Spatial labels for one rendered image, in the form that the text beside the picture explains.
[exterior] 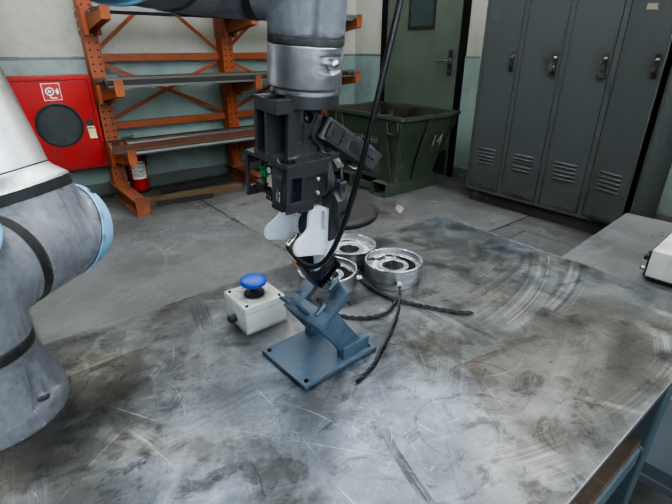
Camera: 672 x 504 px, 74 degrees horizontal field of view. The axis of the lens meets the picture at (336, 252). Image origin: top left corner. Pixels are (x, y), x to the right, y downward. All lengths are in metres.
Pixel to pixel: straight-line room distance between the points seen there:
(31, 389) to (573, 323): 0.74
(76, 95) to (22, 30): 0.55
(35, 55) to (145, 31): 0.86
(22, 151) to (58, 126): 3.48
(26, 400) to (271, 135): 0.40
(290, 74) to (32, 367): 0.43
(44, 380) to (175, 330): 0.19
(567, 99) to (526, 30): 0.57
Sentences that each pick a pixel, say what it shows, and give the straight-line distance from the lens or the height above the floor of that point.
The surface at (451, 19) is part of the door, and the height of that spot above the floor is 1.42.
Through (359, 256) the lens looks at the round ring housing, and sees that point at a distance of 0.85.
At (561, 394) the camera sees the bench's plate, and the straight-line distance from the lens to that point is 0.65.
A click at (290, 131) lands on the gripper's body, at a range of 0.46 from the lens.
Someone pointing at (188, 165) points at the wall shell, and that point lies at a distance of 4.67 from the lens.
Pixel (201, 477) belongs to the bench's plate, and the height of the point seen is 0.80.
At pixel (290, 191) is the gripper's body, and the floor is 1.06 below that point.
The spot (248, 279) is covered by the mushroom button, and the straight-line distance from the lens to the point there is 0.69.
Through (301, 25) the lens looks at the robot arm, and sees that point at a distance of 0.44.
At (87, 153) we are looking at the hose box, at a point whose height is 0.42.
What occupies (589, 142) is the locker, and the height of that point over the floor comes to 0.62.
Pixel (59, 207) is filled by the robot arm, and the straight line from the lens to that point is 0.65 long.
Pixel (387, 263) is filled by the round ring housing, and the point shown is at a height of 0.82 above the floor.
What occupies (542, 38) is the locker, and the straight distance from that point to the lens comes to 3.64.
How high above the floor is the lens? 1.19
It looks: 25 degrees down
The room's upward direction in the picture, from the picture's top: straight up
